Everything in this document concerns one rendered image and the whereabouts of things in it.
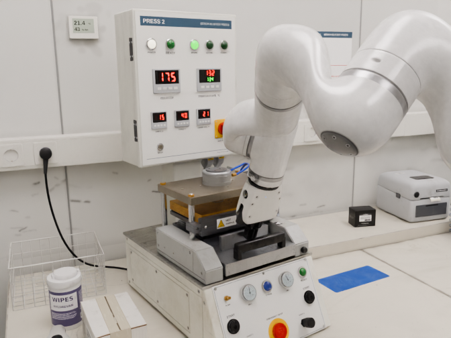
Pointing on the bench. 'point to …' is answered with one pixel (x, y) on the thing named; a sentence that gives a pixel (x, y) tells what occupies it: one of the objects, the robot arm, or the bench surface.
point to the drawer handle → (258, 243)
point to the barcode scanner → (58, 332)
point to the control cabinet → (175, 90)
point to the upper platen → (209, 208)
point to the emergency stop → (279, 330)
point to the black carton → (362, 216)
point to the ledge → (381, 223)
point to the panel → (270, 304)
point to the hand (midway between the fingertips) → (250, 232)
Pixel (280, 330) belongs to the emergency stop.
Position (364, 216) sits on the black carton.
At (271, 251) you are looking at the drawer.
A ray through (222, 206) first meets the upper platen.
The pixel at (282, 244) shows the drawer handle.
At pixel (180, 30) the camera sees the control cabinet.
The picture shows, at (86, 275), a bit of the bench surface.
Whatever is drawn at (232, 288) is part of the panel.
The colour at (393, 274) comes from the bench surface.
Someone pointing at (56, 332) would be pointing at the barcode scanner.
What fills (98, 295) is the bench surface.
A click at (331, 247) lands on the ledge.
